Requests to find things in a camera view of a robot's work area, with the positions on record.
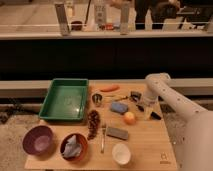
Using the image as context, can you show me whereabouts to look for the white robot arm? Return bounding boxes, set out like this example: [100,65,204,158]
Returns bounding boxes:
[142,73,213,171]

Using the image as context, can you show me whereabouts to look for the green plastic tray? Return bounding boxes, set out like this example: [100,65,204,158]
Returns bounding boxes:
[39,78,89,122]

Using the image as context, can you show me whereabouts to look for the orange fruit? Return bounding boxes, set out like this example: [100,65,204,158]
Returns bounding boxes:
[123,112,136,125]

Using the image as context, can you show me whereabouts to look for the blue sponge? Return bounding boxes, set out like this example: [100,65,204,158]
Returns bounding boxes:
[110,102,128,114]

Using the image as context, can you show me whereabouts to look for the orange carrot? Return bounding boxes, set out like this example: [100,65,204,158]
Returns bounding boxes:
[100,85,120,92]

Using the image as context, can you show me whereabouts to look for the grey sponge block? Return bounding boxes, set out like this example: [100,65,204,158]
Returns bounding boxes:
[106,127,129,140]

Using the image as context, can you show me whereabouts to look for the metal fork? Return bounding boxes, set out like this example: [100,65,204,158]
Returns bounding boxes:
[101,123,107,154]

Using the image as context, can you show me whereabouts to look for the metal measuring cup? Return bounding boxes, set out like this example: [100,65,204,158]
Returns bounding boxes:
[92,93,127,107]

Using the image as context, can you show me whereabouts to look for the white small bowl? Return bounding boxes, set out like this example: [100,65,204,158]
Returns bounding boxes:
[112,143,131,165]

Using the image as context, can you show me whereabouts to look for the red bowl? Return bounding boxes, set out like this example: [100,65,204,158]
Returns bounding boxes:
[60,133,88,162]

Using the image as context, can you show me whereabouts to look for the grey crumpled cloth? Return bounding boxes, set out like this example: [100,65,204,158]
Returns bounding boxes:
[62,135,82,158]

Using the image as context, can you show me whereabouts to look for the person in dark clothes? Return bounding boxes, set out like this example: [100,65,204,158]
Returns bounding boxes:
[109,0,181,30]

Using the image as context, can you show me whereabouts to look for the dark red cup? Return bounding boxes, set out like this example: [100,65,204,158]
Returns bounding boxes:
[71,21,83,31]

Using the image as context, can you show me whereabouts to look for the purple bowl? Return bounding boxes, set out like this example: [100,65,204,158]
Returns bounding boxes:
[22,125,53,156]

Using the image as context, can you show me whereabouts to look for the grey metal post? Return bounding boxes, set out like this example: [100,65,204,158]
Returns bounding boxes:
[55,3,70,36]
[120,1,130,35]

